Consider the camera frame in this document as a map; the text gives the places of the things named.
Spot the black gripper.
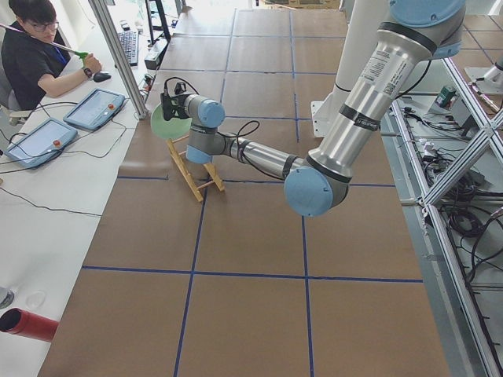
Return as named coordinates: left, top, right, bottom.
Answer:
left=160, top=93, right=189, bottom=121

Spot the light green round plate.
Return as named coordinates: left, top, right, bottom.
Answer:
left=150, top=104, right=192, bottom=140

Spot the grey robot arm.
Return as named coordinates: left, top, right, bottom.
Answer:
left=160, top=1, right=466, bottom=217

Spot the wooden dish rack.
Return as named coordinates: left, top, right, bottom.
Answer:
left=166, top=135, right=225, bottom=203

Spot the teach pendant far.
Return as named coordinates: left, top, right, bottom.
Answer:
left=63, top=88, right=126, bottom=131

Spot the teach pendant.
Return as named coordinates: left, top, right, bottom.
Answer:
left=63, top=88, right=126, bottom=131
left=5, top=118, right=78, bottom=169

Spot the black keyboard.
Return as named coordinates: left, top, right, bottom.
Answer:
left=117, top=30, right=139, bottom=66

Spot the black computer mouse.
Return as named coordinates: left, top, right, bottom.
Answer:
left=93, top=71, right=111, bottom=82

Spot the pink stick green tip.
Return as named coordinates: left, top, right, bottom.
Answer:
left=0, top=22, right=92, bottom=64

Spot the teach pendant near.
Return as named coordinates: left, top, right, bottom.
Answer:
left=5, top=118, right=78, bottom=169

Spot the seated person black shirt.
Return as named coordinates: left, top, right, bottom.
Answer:
left=1, top=0, right=102, bottom=110

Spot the red cylinder bottle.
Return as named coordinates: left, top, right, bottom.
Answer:
left=1, top=308, right=59, bottom=342

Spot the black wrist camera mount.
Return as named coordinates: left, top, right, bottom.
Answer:
left=163, top=76, right=187, bottom=97

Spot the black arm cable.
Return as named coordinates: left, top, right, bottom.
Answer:
left=219, top=119, right=284, bottom=180

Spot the aluminium frame post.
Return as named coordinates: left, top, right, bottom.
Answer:
left=89, top=0, right=149, bottom=119

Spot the white camera mast pedestal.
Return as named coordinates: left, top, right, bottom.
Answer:
left=311, top=0, right=389, bottom=137

